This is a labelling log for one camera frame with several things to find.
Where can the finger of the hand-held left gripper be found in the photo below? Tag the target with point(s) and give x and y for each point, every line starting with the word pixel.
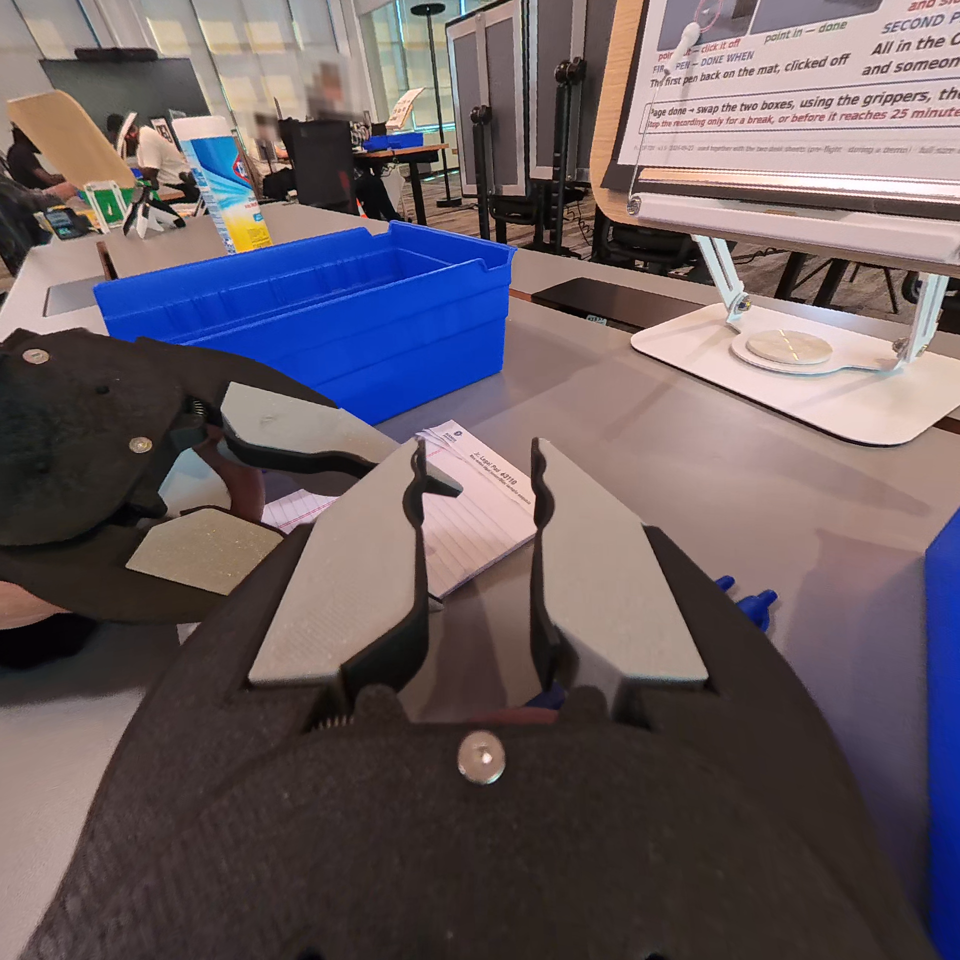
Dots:
pixel 202 551
pixel 300 424

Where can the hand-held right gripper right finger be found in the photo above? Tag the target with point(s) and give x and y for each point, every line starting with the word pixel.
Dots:
pixel 622 600

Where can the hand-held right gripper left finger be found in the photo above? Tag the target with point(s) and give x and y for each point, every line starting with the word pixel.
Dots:
pixel 337 600

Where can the blue pen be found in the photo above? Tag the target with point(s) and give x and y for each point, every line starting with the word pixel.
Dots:
pixel 757 609
pixel 724 583

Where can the blue plastic bin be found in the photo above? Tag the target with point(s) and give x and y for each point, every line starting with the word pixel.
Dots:
pixel 945 712
pixel 375 352

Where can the white lined notepad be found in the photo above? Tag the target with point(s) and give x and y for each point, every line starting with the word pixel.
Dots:
pixel 480 525

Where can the person's left hand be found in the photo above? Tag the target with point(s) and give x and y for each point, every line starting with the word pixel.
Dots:
pixel 30 606

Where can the black handheld device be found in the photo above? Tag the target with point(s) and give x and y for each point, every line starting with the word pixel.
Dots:
pixel 69 223

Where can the green box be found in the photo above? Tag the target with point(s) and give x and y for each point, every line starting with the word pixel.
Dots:
pixel 109 206

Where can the wipes canister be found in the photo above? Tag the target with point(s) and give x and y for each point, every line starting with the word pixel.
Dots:
pixel 225 187

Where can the white book stand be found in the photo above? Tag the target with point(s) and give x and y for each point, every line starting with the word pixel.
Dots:
pixel 825 405

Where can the brown top desk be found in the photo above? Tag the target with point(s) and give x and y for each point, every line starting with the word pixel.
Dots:
pixel 405 148

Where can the wooden stand board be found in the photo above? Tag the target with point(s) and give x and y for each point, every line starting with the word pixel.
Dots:
pixel 67 135

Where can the black office chair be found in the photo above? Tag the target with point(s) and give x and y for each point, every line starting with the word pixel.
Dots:
pixel 540 217
pixel 825 281
pixel 652 247

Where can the white tilted sign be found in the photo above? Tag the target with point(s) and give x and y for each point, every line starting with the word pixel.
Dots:
pixel 406 109

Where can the black floor lamp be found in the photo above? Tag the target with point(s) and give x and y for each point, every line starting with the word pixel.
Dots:
pixel 435 112

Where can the grey rolling partition panel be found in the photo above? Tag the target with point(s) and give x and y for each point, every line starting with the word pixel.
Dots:
pixel 570 112
pixel 487 97

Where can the black video bar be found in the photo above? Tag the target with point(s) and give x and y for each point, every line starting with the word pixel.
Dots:
pixel 112 54

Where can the printed instruction sheet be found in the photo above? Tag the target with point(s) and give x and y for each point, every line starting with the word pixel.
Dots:
pixel 787 82

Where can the dark wall screen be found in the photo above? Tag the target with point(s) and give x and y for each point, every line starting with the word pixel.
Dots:
pixel 150 90

